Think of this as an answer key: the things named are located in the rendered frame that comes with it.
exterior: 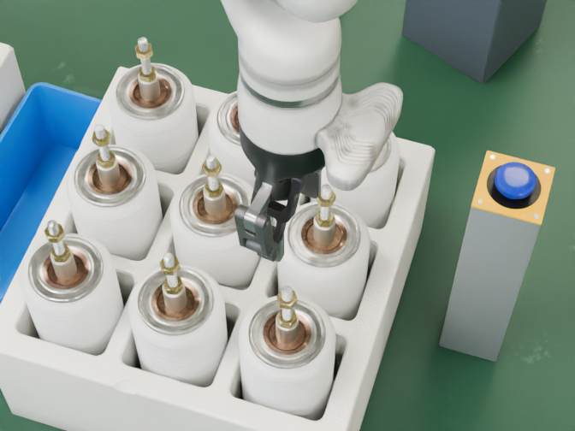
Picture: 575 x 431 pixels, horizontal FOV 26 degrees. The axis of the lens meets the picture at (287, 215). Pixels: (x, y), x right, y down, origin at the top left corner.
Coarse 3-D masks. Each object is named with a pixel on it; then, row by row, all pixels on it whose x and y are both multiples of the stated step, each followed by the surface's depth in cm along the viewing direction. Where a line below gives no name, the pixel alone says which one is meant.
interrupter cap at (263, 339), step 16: (272, 304) 123; (304, 304) 123; (256, 320) 122; (272, 320) 122; (304, 320) 122; (320, 320) 122; (256, 336) 121; (272, 336) 122; (304, 336) 122; (320, 336) 121; (256, 352) 120; (272, 352) 120; (288, 352) 120; (304, 352) 120; (288, 368) 120
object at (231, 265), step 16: (176, 192) 131; (176, 208) 130; (176, 224) 129; (176, 240) 131; (192, 240) 128; (208, 240) 128; (224, 240) 128; (176, 256) 135; (192, 256) 130; (208, 256) 129; (224, 256) 129; (240, 256) 131; (256, 256) 134; (208, 272) 132; (224, 272) 132; (240, 272) 133; (240, 288) 136
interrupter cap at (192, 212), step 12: (204, 180) 131; (228, 180) 131; (192, 192) 130; (228, 192) 130; (240, 192) 130; (180, 204) 129; (192, 204) 129; (204, 204) 130; (228, 204) 130; (192, 216) 129; (204, 216) 129; (216, 216) 129; (228, 216) 129; (192, 228) 128; (204, 228) 128; (216, 228) 128; (228, 228) 128
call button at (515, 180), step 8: (504, 168) 123; (512, 168) 123; (520, 168) 123; (528, 168) 123; (496, 176) 122; (504, 176) 122; (512, 176) 122; (520, 176) 122; (528, 176) 122; (496, 184) 122; (504, 184) 122; (512, 184) 122; (520, 184) 122; (528, 184) 122; (504, 192) 121; (512, 192) 121; (520, 192) 121; (528, 192) 121
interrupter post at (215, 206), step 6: (204, 192) 127; (222, 192) 127; (204, 198) 128; (210, 198) 127; (216, 198) 127; (222, 198) 127; (210, 204) 127; (216, 204) 127; (222, 204) 128; (210, 210) 128; (216, 210) 128; (222, 210) 129
